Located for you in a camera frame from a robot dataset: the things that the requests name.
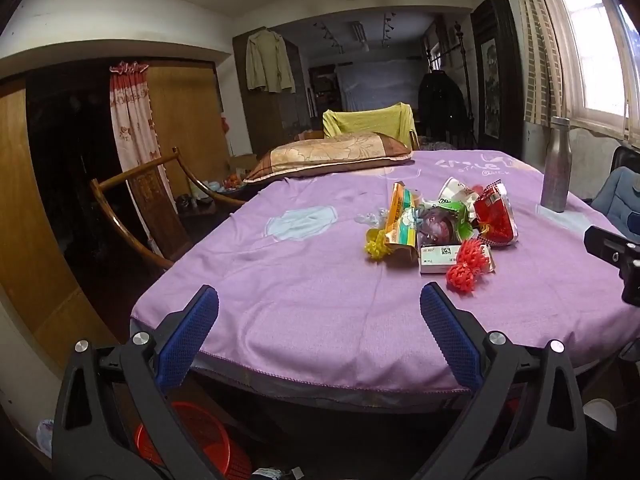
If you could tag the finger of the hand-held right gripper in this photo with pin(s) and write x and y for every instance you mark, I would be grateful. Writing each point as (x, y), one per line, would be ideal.
(597, 242)

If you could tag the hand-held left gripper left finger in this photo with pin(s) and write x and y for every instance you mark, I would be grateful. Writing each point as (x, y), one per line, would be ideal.
(187, 340)

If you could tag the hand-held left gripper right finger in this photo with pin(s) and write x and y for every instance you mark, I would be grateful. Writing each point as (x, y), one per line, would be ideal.
(450, 340)

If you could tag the red plastic basket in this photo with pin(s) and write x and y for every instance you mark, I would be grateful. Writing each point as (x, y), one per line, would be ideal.
(210, 435)

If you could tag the green white packet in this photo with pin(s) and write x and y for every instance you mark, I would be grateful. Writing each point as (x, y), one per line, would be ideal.
(464, 230)

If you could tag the yellow foam net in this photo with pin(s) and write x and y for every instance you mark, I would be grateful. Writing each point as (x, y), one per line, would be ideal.
(377, 247)

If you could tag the blue cushioned chair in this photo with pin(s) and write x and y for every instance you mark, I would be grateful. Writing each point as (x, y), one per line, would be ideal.
(620, 195)

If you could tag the red foam net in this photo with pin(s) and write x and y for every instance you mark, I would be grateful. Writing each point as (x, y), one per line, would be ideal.
(465, 270)

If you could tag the small white box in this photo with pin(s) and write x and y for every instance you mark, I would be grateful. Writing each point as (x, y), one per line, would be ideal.
(435, 260)

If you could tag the grey metal bottle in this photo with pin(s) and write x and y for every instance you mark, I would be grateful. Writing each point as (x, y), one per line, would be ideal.
(556, 170)

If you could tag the red snack bag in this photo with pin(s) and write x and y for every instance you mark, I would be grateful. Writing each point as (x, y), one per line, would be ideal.
(495, 215)

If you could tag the dark purple wrapper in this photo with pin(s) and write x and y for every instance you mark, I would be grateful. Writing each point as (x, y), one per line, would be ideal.
(435, 227)

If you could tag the purple blanket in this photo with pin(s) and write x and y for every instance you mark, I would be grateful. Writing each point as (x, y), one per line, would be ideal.
(300, 270)

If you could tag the dark side table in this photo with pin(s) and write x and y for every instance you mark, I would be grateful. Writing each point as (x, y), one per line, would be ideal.
(205, 207)

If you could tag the orange green snack packet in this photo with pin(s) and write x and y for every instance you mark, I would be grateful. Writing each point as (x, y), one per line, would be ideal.
(400, 215)

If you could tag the white round container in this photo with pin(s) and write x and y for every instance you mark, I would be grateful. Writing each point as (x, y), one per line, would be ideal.
(600, 412)

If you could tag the crumpled white plastic wrap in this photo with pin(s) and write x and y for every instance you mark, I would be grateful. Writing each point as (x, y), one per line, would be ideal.
(372, 218)

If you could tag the wooden armchair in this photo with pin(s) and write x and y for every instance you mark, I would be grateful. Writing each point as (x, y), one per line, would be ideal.
(150, 195)

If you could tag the white paper cup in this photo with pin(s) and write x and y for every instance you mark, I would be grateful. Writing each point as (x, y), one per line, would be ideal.
(455, 190)

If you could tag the cardboard box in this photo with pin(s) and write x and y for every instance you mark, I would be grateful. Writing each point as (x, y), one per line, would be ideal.
(242, 164)

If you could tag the dark framed painting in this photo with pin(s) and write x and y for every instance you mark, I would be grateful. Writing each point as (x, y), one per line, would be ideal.
(492, 75)

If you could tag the checked window curtain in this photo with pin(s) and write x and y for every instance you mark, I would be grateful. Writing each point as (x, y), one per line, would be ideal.
(537, 50)

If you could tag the white framed window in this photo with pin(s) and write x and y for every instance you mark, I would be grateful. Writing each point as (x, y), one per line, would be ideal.
(590, 35)

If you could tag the black hanging coat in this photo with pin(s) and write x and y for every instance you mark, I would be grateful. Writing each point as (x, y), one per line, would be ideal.
(440, 105)

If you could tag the brown patterned pillow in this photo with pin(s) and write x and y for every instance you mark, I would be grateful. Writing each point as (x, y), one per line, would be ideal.
(330, 155)

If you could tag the floral pink curtain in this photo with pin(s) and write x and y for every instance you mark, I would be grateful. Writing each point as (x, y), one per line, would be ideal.
(130, 120)

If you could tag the yellow covered chair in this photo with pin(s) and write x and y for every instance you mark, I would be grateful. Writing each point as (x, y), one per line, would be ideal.
(370, 120)

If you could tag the dark wooden wardrobe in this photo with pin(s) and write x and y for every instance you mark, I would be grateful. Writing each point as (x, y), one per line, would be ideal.
(280, 115)

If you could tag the beige hanging jacket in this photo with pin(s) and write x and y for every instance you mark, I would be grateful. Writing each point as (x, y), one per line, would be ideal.
(267, 60)

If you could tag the ceiling tube lamp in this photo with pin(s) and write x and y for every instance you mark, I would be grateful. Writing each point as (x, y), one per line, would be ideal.
(360, 35)

